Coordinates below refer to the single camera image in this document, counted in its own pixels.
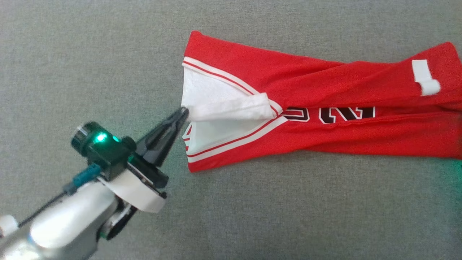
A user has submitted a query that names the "red and white jersey garment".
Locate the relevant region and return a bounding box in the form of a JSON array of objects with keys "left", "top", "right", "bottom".
[{"left": 180, "top": 31, "right": 462, "bottom": 173}]

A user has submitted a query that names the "grey sofa chaise seat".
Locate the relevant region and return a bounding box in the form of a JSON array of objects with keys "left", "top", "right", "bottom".
[{"left": 0, "top": 0, "right": 462, "bottom": 260}]

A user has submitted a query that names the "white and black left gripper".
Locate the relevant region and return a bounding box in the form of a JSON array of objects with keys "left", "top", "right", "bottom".
[{"left": 97, "top": 107, "right": 189, "bottom": 214}]

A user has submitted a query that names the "thin black cable teal plug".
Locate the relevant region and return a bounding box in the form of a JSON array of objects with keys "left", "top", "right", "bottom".
[{"left": 18, "top": 164, "right": 102, "bottom": 228}]

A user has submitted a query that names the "white cable clip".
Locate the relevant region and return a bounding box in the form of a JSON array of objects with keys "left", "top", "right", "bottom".
[{"left": 0, "top": 215, "right": 19, "bottom": 238}]

